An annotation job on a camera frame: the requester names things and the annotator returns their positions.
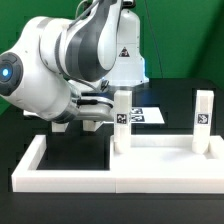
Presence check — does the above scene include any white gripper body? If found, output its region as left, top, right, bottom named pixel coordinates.
left=24, top=95, right=114, bottom=123

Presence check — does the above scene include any white desk top tray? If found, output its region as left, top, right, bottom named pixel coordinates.
left=110, top=135, right=224, bottom=173

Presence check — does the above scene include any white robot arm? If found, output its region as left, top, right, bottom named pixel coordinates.
left=0, top=0, right=148, bottom=124

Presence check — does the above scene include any marker tag plate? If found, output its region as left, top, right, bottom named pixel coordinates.
left=131, top=107, right=164, bottom=124

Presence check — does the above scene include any white U-shaped fence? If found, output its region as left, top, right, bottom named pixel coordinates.
left=11, top=135, right=224, bottom=194

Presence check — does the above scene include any grey thin cable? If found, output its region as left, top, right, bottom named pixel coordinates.
left=75, top=0, right=91, bottom=18

